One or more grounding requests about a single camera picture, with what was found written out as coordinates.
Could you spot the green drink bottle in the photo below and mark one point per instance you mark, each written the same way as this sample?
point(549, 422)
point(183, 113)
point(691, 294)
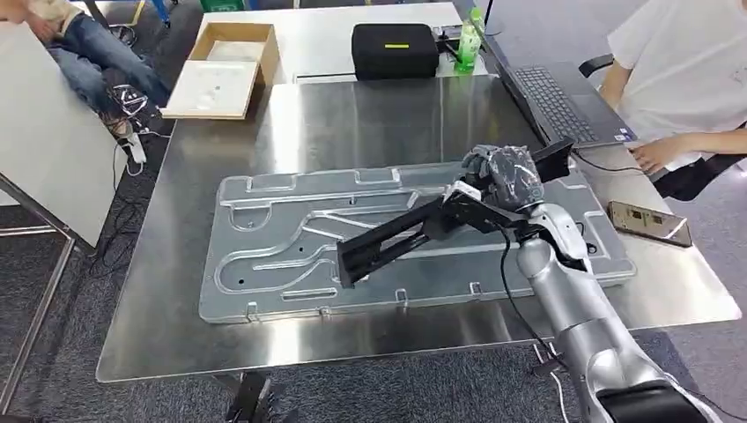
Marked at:
point(477, 17)
point(468, 49)

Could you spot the black zip case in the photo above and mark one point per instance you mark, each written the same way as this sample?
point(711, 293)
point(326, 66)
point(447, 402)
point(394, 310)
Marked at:
point(394, 52)

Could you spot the black plastic mounting plate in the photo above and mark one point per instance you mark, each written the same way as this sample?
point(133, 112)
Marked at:
point(379, 248)

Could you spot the person in white top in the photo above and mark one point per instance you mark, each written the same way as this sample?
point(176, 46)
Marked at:
point(688, 58)

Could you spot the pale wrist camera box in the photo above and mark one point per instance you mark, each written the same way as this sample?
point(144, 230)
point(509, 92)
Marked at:
point(464, 191)

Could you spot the green crate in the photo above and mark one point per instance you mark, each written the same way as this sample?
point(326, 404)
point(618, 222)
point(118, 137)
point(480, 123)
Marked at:
point(222, 5)

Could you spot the grey metal embossed panel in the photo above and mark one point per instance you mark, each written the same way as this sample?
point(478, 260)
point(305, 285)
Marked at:
point(280, 263)

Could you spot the grey metal stand frame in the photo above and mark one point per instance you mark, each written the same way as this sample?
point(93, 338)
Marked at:
point(35, 315)

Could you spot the smartphone with reflective screen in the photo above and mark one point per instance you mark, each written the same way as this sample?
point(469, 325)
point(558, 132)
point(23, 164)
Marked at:
point(649, 223)

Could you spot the white board lid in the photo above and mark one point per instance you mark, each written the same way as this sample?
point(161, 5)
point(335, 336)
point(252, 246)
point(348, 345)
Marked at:
point(210, 87)

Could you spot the person's hand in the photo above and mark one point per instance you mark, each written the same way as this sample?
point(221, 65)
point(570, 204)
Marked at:
point(653, 156)

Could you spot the dark grey laptop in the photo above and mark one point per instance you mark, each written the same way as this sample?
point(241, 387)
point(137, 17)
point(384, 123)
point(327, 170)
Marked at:
point(554, 105)

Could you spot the robot black foot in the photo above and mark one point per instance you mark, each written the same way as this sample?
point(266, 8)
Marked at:
point(257, 403)

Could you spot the robot right hand grey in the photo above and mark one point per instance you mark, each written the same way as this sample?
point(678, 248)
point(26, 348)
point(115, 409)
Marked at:
point(508, 175)

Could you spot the white power strip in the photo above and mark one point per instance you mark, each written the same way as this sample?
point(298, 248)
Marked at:
point(136, 149)

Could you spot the white panel board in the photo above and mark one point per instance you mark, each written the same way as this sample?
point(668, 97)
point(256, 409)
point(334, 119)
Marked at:
point(46, 146)

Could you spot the person in blue trousers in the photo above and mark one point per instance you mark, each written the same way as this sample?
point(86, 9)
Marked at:
point(93, 52)

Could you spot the wooden box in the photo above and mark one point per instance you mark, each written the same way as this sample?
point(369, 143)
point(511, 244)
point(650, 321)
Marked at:
point(257, 35)

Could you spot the robot right arm silver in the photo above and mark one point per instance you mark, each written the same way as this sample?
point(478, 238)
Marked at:
point(575, 303)

